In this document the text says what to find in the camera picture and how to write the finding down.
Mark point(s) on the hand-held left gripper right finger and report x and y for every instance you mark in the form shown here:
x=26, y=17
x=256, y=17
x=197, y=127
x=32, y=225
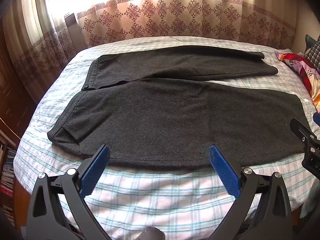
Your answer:
x=223, y=170

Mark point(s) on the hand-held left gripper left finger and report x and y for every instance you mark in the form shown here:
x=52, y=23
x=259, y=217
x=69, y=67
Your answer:
x=96, y=170

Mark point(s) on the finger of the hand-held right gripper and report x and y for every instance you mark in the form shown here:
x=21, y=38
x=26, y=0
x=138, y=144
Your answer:
x=303, y=133
x=317, y=119

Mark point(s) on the dark grey pants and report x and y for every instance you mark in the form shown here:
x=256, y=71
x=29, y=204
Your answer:
x=175, y=120

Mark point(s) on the person's left hand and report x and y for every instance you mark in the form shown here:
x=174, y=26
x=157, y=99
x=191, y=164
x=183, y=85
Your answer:
x=151, y=233

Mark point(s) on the colourful patchwork blanket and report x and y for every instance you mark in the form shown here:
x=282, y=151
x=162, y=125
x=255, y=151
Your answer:
x=302, y=70

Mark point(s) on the bed with plaid sheet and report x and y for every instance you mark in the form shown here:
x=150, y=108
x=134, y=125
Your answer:
x=150, y=200

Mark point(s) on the dark checked pillow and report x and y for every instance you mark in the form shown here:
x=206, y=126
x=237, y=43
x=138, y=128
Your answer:
x=313, y=52

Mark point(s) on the wooden bookshelf with books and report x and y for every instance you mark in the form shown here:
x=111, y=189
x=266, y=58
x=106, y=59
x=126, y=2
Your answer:
x=7, y=170

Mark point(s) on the brown wooden door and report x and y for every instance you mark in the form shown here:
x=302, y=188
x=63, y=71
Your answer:
x=12, y=92

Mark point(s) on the striped patterned curtain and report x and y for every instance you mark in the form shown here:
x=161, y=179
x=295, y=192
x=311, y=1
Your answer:
x=42, y=50

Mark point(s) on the dark grey upright panel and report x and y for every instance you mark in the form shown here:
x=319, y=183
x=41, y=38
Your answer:
x=72, y=30

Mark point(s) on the beige patterned curtain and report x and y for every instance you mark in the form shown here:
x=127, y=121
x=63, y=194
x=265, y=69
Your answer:
x=175, y=17

